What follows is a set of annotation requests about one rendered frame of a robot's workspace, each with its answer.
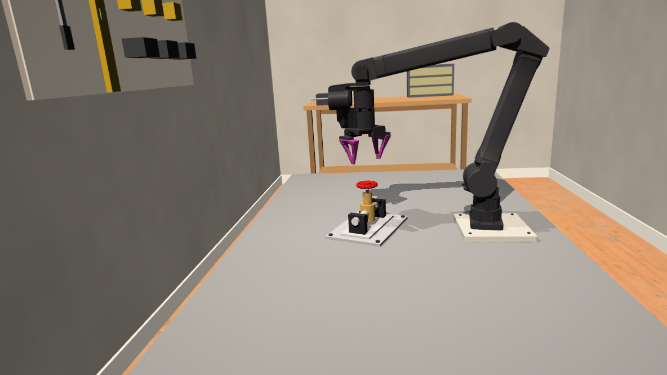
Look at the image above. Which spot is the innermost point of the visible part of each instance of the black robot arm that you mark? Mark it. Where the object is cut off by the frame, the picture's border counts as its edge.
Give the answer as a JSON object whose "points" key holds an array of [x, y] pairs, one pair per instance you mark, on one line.
{"points": [[479, 177]]}

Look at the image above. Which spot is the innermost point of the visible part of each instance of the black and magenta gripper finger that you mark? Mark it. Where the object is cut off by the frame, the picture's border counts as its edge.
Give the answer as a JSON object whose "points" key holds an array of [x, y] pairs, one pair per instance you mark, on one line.
{"points": [[354, 144], [385, 139]]}

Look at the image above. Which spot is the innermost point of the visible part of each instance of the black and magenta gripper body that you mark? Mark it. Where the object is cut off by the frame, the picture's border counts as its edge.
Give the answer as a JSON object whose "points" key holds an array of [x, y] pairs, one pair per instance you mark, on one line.
{"points": [[365, 121]]}

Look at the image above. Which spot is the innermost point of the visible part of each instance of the red handwheel valve on white pipe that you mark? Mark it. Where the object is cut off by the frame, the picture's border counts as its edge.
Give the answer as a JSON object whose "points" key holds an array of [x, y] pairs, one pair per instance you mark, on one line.
{"points": [[372, 216]]}

